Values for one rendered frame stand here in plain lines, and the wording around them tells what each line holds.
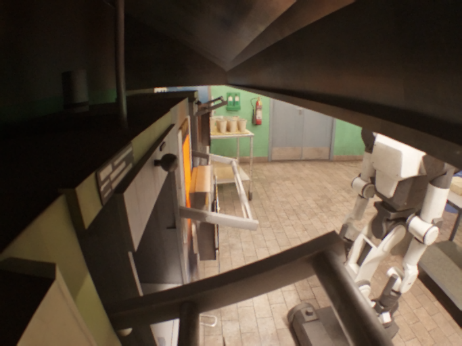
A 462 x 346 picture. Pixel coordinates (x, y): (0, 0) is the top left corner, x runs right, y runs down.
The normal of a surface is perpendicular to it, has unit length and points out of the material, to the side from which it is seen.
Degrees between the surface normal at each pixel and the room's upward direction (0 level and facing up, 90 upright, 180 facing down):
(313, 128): 90
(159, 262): 90
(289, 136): 90
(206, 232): 90
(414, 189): 101
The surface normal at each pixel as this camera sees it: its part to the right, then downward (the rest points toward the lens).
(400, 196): -0.59, 0.40
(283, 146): 0.07, 0.34
